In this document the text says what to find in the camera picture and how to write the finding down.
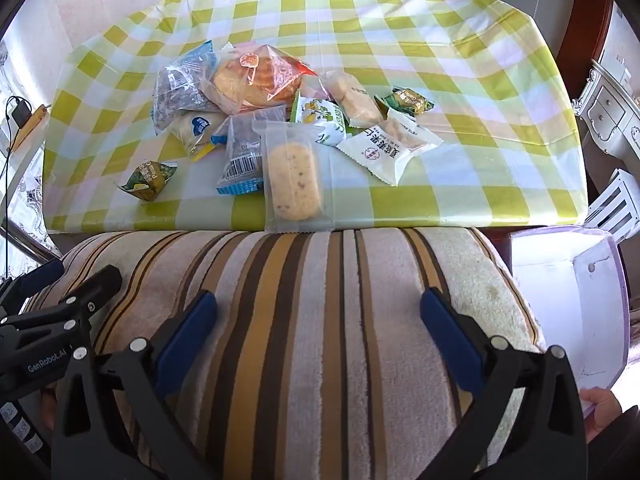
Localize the person right hand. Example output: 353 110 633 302
579 388 623 442

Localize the white green flower packet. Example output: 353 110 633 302
290 92 347 146

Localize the striped sofa cushion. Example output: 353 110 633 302
28 228 544 479

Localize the green gold snack packet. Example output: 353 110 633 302
118 160 178 203
374 86 435 118

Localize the white plastic storage bin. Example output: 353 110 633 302
511 226 630 389

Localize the white slatted stool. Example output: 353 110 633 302
585 169 640 244

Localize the white ornate dressing table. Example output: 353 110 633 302
570 1 640 172

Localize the orange bread clear bag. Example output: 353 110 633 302
200 44 316 115

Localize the cream bun blue logo packet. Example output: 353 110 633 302
167 112 229 162

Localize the clear blue edged dark packet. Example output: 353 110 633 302
209 104 288 196

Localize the pale biscuit clear packet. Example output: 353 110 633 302
321 70 383 129

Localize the grey blue large packet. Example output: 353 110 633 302
150 41 219 134

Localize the clear packet round cookie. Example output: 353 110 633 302
252 120 334 233

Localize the white packet red seal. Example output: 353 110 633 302
337 108 442 186

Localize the green checkered tablecloth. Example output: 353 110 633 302
43 0 588 233

